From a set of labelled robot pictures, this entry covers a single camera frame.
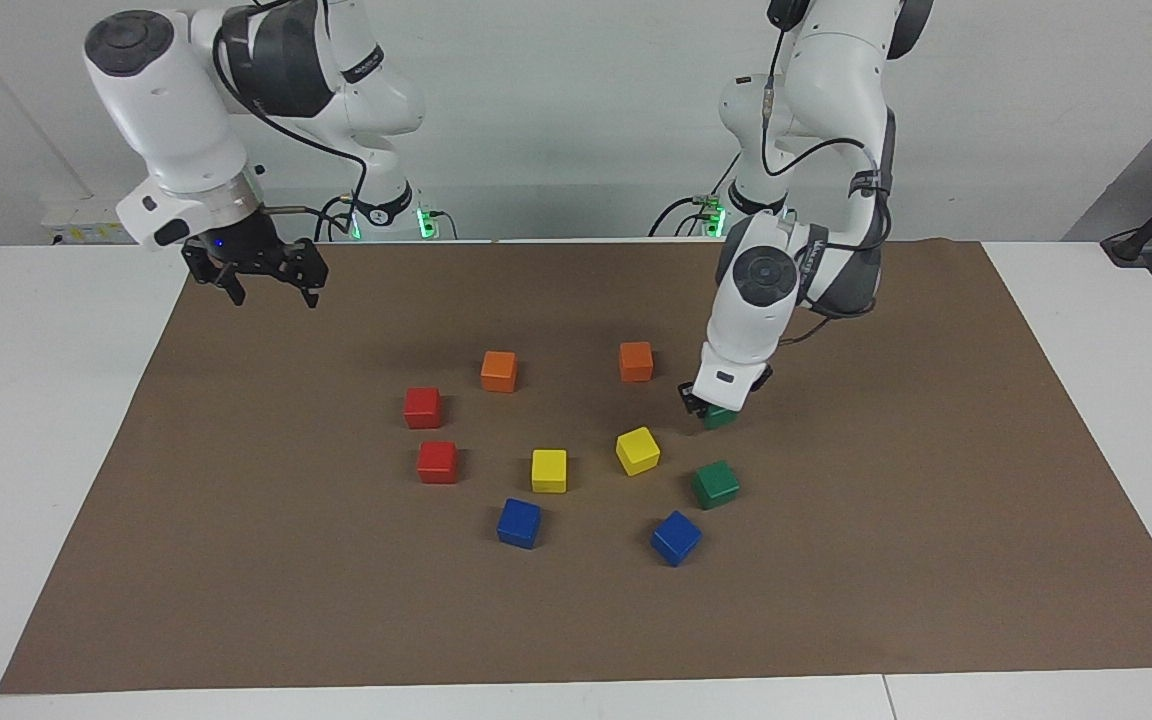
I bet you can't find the red wooden cube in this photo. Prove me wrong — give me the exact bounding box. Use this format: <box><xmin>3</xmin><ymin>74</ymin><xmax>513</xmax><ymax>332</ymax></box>
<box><xmin>416</xmin><ymin>440</ymin><xmax>459</xmax><ymax>486</ymax></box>
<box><xmin>403</xmin><ymin>387</ymin><xmax>443</xmax><ymax>431</ymax></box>

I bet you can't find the yellow wooden cube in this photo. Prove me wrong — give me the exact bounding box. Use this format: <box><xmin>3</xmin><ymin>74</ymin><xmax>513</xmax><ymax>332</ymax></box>
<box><xmin>531</xmin><ymin>448</ymin><xmax>569</xmax><ymax>495</ymax></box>
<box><xmin>615</xmin><ymin>426</ymin><xmax>662</xmax><ymax>477</ymax></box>

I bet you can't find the blue wooden cube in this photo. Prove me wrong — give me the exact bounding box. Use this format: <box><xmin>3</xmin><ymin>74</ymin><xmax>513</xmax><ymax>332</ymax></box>
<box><xmin>649</xmin><ymin>510</ymin><xmax>704</xmax><ymax>568</ymax></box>
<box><xmin>496</xmin><ymin>497</ymin><xmax>543</xmax><ymax>550</ymax></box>

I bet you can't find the white power box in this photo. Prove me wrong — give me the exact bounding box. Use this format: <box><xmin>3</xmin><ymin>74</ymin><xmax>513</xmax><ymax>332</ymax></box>
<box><xmin>41</xmin><ymin>195</ymin><xmax>135</xmax><ymax>246</ymax></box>

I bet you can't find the brown table mat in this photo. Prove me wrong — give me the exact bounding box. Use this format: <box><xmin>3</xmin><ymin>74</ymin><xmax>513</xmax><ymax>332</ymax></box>
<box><xmin>0</xmin><ymin>238</ymin><xmax>1152</xmax><ymax>695</ymax></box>

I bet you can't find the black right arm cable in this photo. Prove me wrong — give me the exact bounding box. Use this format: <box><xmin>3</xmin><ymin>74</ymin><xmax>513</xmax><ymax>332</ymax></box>
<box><xmin>212</xmin><ymin>0</ymin><xmax>373</xmax><ymax>241</ymax></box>

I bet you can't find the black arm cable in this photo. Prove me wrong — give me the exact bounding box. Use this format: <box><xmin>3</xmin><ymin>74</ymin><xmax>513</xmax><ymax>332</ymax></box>
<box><xmin>760</xmin><ymin>25</ymin><xmax>889</xmax><ymax>346</ymax></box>
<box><xmin>212</xmin><ymin>0</ymin><xmax>373</xmax><ymax>241</ymax></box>

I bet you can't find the black base cable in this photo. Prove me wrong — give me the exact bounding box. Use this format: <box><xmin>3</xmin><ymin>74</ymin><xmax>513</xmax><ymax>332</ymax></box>
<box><xmin>648</xmin><ymin>150</ymin><xmax>742</xmax><ymax>238</ymax></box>

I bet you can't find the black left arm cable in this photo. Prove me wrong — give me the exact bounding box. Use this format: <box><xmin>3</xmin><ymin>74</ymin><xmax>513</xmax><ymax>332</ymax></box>
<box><xmin>760</xmin><ymin>25</ymin><xmax>889</xmax><ymax>346</ymax></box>

